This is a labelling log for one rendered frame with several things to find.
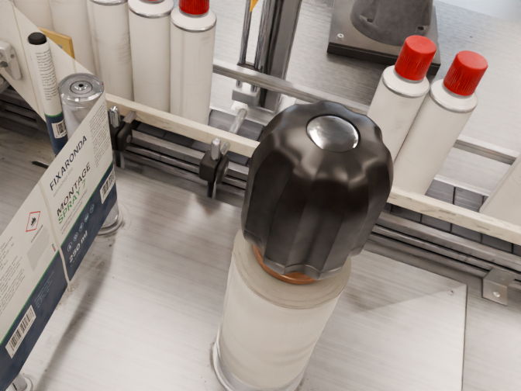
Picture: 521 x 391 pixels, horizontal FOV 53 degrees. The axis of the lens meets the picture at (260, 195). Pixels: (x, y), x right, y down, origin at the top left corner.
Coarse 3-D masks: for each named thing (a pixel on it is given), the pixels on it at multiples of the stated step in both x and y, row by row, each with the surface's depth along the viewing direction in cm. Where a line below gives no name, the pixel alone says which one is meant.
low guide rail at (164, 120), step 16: (112, 96) 66; (144, 112) 65; (160, 112) 65; (176, 128) 66; (192, 128) 65; (208, 128) 65; (240, 144) 64; (256, 144) 64; (400, 192) 62; (416, 208) 63; (432, 208) 62; (448, 208) 62; (464, 224) 62; (480, 224) 61; (496, 224) 61; (512, 224) 61; (512, 240) 62
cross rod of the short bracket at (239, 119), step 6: (240, 114) 68; (246, 114) 69; (234, 120) 67; (240, 120) 67; (234, 126) 66; (228, 132) 66; (234, 132) 66; (222, 144) 64; (228, 144) 64; (222, 150) 63; (228, 150) 64
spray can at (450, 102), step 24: (456, 72) 52; (480, 72) 51; (432, 96) 55; (456, 96) 53; (432, 120) 56; (456, 120) 55; (408, 144) 60; (432, 144) 57; (408, 168) 61; (432, 168) 60
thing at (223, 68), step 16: (224, 64) 66; (240, 80) 66; (256, 80) 66; (272, 80) 65; (304, 96) 65; (320, 96) 64; (336, 96) 65; (464, 144) 63; (480, 144) 63; (496, 160) 63; (512, 160) 62
